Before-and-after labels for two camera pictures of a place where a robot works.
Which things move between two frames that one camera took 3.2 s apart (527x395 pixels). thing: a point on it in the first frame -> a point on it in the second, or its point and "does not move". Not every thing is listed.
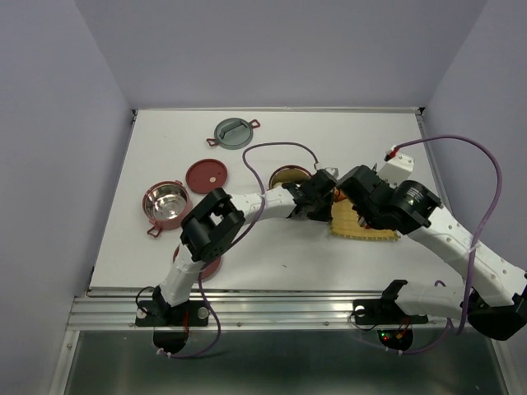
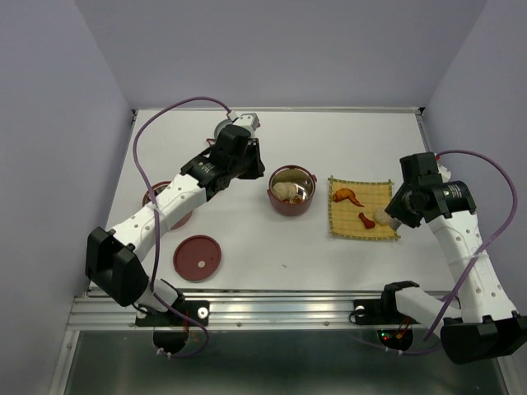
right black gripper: x=359 y=211 -> x=396 y=209
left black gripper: x=326 y=215 -> x=258 y=169
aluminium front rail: x=244 y=310 does not move
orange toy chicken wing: x=338 y=195 does not move
